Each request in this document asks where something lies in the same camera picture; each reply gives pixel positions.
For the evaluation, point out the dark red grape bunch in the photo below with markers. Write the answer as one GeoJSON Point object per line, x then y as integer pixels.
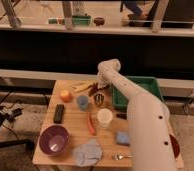
{"type": "Point", "coordinates": [94, 89]}

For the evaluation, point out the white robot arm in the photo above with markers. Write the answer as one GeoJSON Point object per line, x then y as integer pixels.
{"type": "Point", "coordinates": [147, 118]}

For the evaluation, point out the dark red bowl on shelf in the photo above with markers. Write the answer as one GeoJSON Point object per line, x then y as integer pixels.
{"type": "Point", "coordinates": [99, 21]}

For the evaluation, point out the purple bowl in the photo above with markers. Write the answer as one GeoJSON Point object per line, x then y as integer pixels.
{"type": "Point", "coordinates": [54, 140]}

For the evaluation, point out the small metal cup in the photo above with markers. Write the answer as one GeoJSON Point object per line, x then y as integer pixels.
{"type": "Point", "coordinates": [98, 99]}

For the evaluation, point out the yellow banana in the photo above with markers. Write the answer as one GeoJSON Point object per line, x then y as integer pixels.
{"type": "Point", "coordinates": [82, 86]}

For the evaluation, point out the blue plastic cup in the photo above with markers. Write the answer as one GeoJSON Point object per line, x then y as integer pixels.
{"type": "Point", "coordinates": [82, 102]}

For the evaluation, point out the green plastic tray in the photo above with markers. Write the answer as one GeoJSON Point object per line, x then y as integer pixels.
{"type": "Point", "coordinates": [150, 84]}

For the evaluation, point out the white paper cup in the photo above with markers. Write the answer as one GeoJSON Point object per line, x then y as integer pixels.
{"type": "Point", "coordinates": [104, 117]}

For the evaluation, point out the orange fruit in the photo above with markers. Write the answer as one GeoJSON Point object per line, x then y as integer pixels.
{"type": "Point", "coordinates": [65, 95]}

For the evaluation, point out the black remote control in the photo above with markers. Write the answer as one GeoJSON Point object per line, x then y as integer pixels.
{"type": "Point", "coordinates": [59, 111]}

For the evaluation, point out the wooden table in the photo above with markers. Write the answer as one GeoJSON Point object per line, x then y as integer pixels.
{"type": "Point", "coordinates": [75, 123]}

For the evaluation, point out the blue sponge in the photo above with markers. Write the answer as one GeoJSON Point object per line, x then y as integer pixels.
{"type": "Point", "coordinates": [122, 138]}

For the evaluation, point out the grey blue cloth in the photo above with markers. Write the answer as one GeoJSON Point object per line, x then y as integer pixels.
{"type": "Point", "coordinates": [87, 154]}

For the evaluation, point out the green box on shelf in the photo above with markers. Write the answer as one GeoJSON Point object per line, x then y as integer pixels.
{"type": "Point", "coordinates": [81, 20]}

